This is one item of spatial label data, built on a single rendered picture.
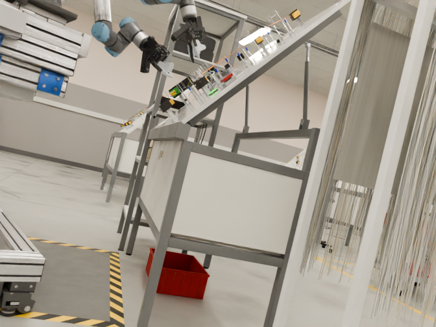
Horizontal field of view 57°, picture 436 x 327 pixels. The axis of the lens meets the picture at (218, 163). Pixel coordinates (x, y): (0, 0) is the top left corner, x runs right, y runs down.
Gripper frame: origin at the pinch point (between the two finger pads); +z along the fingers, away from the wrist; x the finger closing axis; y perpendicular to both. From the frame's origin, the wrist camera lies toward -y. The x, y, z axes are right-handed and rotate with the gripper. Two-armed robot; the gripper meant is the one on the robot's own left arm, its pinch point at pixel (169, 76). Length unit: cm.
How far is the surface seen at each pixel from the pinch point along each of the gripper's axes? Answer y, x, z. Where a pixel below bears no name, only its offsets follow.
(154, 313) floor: -72, -31, 78
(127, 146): -205, 221, -82
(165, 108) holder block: -23.1, 19.8, 0.7
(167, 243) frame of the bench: -33, -38, 59
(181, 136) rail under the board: -1.5, -26.9, 31.2
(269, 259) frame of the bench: -18, -12, 93
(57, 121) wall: -476, 465, -340
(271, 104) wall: -214, 824, -86
